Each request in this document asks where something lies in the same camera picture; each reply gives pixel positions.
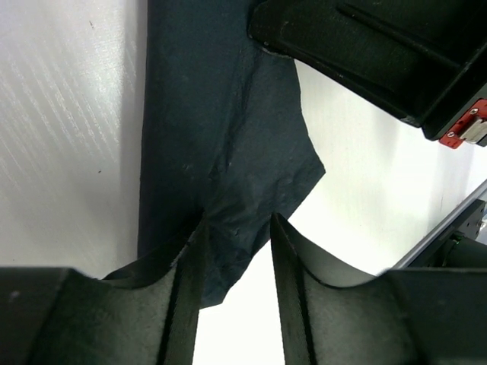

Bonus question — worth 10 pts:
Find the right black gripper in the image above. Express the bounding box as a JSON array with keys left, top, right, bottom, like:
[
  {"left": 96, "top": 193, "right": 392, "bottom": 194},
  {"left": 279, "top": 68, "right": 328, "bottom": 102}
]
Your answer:
[{"left": 248, "top": 0, "right": 486, "bottom": 149}]

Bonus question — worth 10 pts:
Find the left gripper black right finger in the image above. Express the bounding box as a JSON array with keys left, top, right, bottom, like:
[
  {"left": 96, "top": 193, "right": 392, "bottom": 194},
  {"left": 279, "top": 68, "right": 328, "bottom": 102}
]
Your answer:
[{"left": 270, "top": 214, "right": 486, "bottom": 364}]

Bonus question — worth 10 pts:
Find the aluminium mounting rail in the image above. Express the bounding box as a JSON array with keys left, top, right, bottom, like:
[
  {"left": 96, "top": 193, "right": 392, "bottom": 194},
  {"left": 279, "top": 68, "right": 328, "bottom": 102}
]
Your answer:
[{"left": 395, "top": 178, "right": 487, "bottom": 269}]

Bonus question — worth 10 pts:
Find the black paper napkin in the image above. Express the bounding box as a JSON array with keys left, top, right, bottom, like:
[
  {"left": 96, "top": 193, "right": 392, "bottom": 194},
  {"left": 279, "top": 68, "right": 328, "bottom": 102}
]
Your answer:
[{"left": 138, "top": 1, "right": 325, "bottom": 308}]

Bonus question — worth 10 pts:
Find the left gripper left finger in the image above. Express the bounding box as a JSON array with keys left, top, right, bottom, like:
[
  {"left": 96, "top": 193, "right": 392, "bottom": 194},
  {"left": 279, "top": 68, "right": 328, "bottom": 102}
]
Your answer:
[{"left": 1, "top": 220, "right": 208, "bottom": 364}]

